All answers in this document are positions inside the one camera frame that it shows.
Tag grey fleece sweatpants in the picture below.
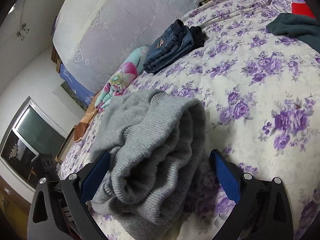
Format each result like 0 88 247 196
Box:
89 89 206 239

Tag orange brown cloth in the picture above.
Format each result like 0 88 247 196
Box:
74 101 98 142

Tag purple floral bedspread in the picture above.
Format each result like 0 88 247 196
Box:
57 0 320 240

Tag floral pink teal blanket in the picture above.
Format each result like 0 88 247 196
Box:
94 46 149 112

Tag folded black garment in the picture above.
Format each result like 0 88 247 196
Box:
190 26 207 50

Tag dark teal fleece pants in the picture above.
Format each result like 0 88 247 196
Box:
266 13 320 53

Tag folded dark blue jeans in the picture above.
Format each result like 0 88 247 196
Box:
143 19 194 74

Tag white lace headboard cover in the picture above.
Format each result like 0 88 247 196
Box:
53 0 204 93

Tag red garment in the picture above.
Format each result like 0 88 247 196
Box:
291 3 316 18

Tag window with white frame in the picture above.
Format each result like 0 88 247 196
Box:
1 97 67 189

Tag blue poster on wall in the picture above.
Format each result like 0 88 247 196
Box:
60 63 95 106

